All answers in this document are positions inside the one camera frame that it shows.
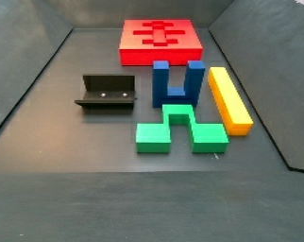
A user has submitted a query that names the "black angle fixture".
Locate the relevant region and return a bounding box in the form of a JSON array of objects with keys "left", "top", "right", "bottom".
[{"left": 75, "top": 74, "right": 136, "bottom": 108}]

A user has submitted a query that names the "red board with slots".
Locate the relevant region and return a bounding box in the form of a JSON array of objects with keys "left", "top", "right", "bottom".
[{"left": 119, "top": 19, "right": 204, "bottom": 66}]

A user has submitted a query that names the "green stepped block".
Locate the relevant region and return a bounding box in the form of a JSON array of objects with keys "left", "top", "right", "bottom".
[{"left": 135, "top": 104, "right": 229, "bottom": 153}]

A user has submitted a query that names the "blue U-shaped block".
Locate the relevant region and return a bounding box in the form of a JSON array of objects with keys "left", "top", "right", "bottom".
[{"left": 152, "top": 60, "right": 205, "bottom": 108}]

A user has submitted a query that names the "yellow long bar block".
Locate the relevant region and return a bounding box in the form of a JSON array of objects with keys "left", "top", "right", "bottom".
[{"left": 208, "top": 67, "right": 253, "bottom": 136}]

